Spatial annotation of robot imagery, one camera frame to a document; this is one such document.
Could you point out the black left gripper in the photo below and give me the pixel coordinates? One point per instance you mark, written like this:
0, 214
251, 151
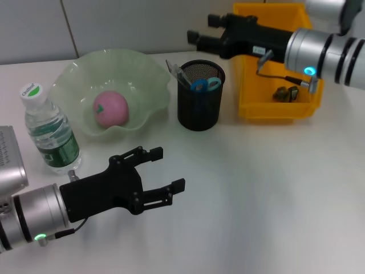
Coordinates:
97, 194

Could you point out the clear green-label water bottle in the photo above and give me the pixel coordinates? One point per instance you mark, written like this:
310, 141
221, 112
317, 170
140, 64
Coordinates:
51, 134

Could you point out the blue scissors with sheath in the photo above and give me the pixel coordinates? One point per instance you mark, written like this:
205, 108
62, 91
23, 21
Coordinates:
204, 85

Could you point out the grey and white pen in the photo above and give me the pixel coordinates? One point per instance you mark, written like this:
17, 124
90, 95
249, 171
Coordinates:
184, 77

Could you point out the black mesh pen holder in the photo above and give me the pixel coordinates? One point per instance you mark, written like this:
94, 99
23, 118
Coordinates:
199, 114

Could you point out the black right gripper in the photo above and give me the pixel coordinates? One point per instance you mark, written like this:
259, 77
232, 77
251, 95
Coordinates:
251, 37

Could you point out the transparent plastic ruler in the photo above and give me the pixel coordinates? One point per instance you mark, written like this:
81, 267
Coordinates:
172, 68

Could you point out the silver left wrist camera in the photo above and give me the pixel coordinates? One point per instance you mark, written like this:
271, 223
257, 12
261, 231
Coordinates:
11, 165

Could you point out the green glass fruit plate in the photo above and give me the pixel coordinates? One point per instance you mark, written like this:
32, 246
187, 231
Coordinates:
80, 77

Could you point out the yellow plastic bin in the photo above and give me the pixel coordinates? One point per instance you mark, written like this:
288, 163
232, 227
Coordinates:
273, 109

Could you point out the pink toy peach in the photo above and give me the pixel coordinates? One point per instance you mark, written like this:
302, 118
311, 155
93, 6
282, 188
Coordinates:
111, 109

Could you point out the green plastic wrapper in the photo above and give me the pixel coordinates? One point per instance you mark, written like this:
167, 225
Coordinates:
285, 93

